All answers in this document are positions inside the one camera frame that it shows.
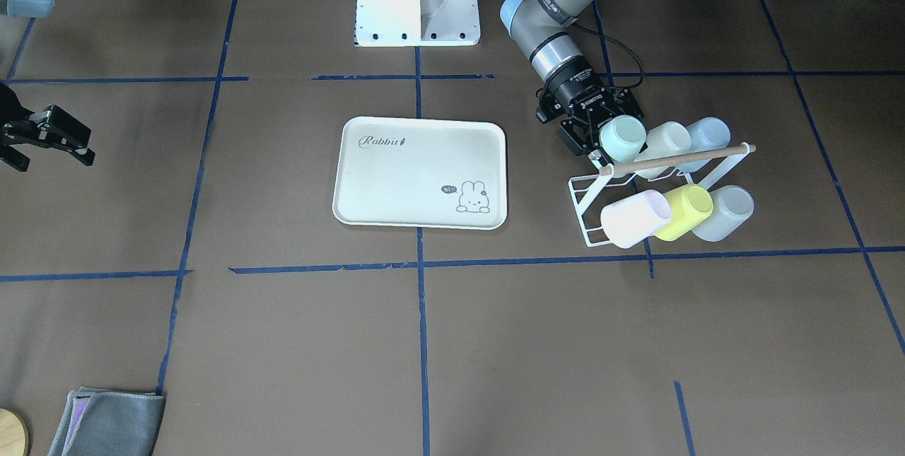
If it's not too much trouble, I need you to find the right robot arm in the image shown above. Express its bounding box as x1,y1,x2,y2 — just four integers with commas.
1,0,95,172

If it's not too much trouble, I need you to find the beige cup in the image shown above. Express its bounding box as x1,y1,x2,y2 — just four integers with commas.
636,121,692,163

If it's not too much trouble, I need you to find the wooden mug tree stand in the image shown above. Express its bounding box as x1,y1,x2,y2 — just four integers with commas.
1,408,31,456

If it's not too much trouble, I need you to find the green cup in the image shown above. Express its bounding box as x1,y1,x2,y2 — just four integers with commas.
599,115,647,164

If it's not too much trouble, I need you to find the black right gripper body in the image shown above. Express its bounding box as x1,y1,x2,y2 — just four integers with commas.
1,83,46,148

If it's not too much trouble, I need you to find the grey cup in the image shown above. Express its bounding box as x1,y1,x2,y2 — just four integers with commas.
691,185,755,241

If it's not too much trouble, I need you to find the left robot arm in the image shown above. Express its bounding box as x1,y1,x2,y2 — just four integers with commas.
500,0,646,163

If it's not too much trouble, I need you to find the blue cup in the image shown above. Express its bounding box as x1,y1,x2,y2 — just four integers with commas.
686,117,731,153

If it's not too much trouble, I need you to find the grey folded cloth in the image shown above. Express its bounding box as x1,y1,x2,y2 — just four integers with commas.
48,386,165,455

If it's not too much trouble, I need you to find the beige rabbit tray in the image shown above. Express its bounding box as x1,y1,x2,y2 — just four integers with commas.
332,117,508,230

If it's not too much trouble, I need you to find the pink cup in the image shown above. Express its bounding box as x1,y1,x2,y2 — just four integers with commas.
600,189,672,249

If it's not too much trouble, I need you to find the yellow cup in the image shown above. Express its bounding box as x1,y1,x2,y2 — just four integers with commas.
654,183,714,241

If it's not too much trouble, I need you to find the white wire cup rack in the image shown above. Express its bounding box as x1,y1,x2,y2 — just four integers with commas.
568,141,757,247

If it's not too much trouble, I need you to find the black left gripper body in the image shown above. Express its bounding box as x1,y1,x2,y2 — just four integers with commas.
535,71,644,156

